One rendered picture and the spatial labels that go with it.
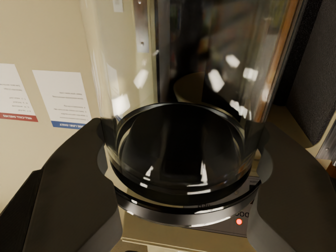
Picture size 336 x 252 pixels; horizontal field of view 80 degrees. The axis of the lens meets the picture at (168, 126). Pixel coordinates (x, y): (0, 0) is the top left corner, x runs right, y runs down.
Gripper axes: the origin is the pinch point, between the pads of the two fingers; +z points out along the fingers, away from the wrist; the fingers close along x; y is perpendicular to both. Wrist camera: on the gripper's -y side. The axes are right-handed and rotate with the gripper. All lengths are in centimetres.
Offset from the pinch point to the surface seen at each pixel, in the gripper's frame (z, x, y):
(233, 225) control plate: 7.5, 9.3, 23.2
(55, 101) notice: 67, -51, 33
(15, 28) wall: 68, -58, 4
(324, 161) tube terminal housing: 13.9, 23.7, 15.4
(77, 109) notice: 66, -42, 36
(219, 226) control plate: 7.4, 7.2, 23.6
